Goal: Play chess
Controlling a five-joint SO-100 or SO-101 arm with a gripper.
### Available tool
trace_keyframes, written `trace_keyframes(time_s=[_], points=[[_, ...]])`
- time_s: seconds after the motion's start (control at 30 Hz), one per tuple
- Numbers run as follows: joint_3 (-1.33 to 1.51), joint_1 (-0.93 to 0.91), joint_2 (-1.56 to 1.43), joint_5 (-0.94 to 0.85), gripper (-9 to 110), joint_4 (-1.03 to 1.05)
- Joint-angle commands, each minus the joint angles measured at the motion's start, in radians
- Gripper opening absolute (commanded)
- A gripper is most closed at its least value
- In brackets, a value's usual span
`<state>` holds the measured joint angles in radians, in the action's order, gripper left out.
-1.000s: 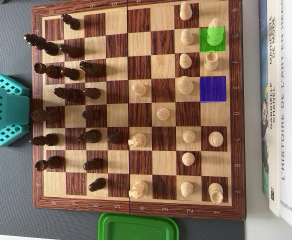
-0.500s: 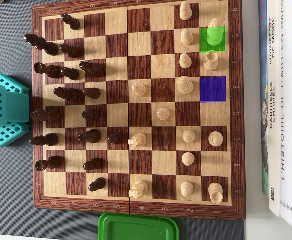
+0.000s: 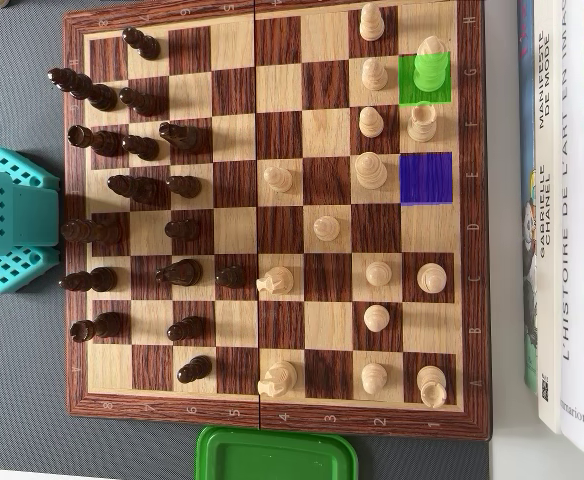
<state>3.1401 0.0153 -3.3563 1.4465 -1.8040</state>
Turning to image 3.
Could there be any light wooden queen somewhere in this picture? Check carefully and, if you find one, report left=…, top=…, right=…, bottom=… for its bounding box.
left=354, top=151, right=389, bottom=191

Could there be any light wooden rook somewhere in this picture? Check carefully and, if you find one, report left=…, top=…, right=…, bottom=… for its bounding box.
left=416, top=365, right=448, bottom=410
left=406, top=102, right=438, bottom=144

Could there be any white Manifeste de Mode book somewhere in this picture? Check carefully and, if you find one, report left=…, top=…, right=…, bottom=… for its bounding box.
left=534, top=0, right=566, bottom=435

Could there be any dark wooden knight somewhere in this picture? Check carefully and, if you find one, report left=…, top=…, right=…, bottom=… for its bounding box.
left=159, top=121, right=212, bottom=152
left=155, top=258, right=205, bottom=288

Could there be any light wooden knight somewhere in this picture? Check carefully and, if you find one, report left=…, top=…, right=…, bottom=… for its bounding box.
left=255, top=265, right=295, bottom=296
left=256, top=359, right=299, bottom=399

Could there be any dark wooden bishop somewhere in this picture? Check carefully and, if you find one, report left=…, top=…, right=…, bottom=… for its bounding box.
left=60, top=267, right=119, bottom=294
left=106, top=174, right=162, bottom=202

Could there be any dark wooden rook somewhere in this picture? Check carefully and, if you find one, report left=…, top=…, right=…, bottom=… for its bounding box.
left=67, top=124, right=129, bottom=157
left=70, top=312, right=126, bottom=343

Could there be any light wooden pawn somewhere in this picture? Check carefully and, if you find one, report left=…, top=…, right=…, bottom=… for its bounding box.
left=363, top=303, right=391, bottom=334
left=313, top=214, right=342, bottom=243
left=359, top=106, right=384, bottom=140
left=263, top=166, right=294, bottom=194
left=365, top=260, right=393, bottom=288
left=360, top=57, right=389, bottom=92
left=360, top=3, right=386, bottom=43
left=360, top=362, right=389, bottom=395

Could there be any dark wooden pawn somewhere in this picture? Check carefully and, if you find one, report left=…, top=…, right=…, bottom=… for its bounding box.
left=164, top=219, right=202, bottom=240
left=121, top=27, right=162, bottom=60
left=215, top=264, right=247, bottom=290
left=119, top=87, right=163, bottom=117
left=177, top=354, right=213, bottom=385
left=121, top=133, right=161, bottom=161
left=166, top=175, right=203, bottom=198
left=166, top=315, right=205, bottom=344

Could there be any dark wooden king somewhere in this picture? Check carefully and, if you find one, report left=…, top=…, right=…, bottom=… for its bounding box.
left=47, top=67, right=119, bottom=112

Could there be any light wooden king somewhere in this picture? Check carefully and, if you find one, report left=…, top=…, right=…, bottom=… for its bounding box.
left=414, top=34, right=448, bottom=94

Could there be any grey mat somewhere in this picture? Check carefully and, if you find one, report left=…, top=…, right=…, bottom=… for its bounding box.
left=0, top=0, right=491, bottom=480

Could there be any wooden chessboard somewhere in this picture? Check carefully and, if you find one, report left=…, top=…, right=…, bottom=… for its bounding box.
left=63, top=0, right=493, bottom=441

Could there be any green plastic container lid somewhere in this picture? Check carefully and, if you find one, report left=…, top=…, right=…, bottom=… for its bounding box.
left=195, top=424, right=359, bottom=480

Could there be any blue Dodo book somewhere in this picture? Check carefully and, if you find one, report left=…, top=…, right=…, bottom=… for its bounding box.
left=517, top=0, right=543, bottom=396

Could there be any dark wooden queen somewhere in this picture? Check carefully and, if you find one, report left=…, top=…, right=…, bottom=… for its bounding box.
left=61, top=218, right=123, bottom=245

